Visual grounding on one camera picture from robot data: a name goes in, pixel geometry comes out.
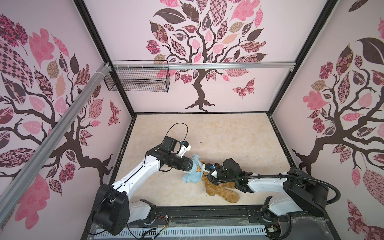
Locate brown plush teddy bear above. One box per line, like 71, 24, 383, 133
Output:
202, 162, 240, 204

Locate light blue fleece hoodie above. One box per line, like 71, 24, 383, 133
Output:
182, 154, 204, 184

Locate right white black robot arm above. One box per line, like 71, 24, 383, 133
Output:
203, 159, 329, 222

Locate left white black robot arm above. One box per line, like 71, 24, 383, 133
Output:
88, 137, 194, 236

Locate left thin black cable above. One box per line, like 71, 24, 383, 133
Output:
164, 122, 189, 143

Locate white slotted cable duct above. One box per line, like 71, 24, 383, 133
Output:
94, 226, 267, 240

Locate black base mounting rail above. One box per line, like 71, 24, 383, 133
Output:
80, 203, 341, 240

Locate black wire mesh basket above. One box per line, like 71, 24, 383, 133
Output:
104, 60, 171, 93

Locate rear aluminium rail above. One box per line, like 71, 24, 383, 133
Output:
113, 62, 296, 70

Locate aluminium rail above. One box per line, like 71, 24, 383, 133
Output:
113, 62, 296, 70
1, 63, 111, 224

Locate right black corrugated cable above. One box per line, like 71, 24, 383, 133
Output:
207, 167, 341, 205

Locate left aluminium rail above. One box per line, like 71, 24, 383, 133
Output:
1, 63, 111, 224

